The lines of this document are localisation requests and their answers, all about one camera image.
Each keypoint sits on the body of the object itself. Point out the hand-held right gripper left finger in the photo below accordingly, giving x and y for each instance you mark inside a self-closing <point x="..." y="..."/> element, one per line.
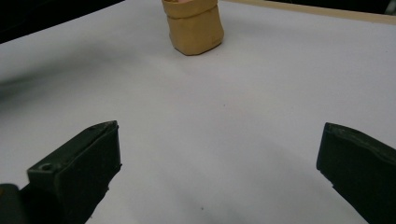
<point x="77" y="174"/>

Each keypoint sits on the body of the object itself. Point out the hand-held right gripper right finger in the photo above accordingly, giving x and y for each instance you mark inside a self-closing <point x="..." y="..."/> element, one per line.
<point x="364" y="168"/>

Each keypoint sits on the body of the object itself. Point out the brown paper bag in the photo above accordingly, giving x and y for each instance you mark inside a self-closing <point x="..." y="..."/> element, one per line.
<point x="196" y="31"/>

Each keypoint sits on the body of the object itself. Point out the white table cover sheet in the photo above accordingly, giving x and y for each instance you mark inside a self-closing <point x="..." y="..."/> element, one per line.
<point x="218" y="109"/>

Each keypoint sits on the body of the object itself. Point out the wooden table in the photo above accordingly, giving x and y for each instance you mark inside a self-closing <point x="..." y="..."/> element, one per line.
<point x="311" y="10"/>

